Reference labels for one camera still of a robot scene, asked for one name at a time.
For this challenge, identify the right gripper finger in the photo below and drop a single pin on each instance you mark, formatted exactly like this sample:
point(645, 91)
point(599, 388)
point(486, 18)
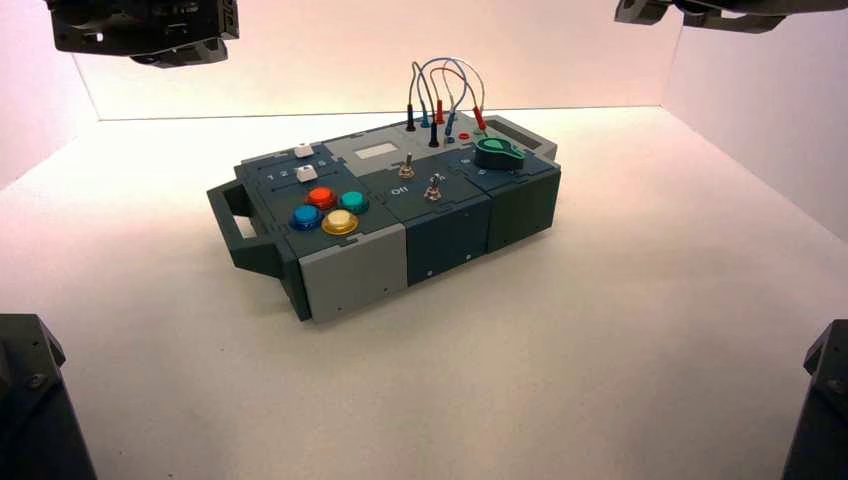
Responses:
point(646, 10)
point(735, 23)

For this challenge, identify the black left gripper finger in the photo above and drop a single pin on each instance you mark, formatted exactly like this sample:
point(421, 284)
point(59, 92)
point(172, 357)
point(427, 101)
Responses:
point(185, 54)

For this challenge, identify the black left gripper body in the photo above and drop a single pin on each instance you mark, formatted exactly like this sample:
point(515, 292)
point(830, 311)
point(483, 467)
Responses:
point(132, 26)

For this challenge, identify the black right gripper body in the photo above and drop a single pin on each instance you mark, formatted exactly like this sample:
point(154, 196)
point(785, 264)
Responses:
point(762, 5)

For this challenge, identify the green round push button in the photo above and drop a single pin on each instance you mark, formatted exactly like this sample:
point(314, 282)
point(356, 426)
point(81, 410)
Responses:
point(354, 201)

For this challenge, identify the red round push button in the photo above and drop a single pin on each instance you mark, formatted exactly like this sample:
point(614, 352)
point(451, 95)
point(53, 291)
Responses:
point(321, 197)

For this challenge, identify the blue round push button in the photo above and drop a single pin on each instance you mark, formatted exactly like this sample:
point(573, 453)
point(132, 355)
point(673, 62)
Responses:
point(306, 216)

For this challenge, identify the yellow round push button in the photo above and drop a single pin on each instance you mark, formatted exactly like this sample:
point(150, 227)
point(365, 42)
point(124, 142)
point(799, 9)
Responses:
point(340, 222)

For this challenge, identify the green rotary knob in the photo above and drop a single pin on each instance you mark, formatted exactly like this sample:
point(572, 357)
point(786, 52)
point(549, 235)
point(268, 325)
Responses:
point(498, 154)

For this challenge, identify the teal and grey control box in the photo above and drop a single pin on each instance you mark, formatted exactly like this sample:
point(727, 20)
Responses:
point(358, 265)

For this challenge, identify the metal toggle switch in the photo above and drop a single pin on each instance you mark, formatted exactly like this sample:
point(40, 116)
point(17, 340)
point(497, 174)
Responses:
point(407, 168)
point(434, 189)

